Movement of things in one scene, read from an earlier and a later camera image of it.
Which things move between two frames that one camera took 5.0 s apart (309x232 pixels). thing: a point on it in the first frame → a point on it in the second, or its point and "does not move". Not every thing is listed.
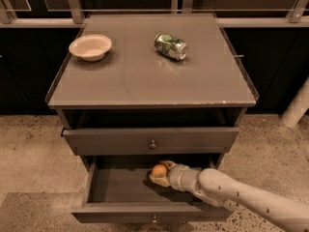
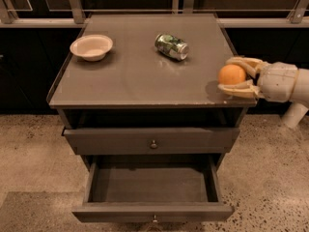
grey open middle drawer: [119, 189] does not move
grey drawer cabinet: [152, 88] does not move
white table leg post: [297, 107] does not move
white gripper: [176, 176] → [277, 81]
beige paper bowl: [91, 47] does not move
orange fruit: [158, 170] → [232, 74]
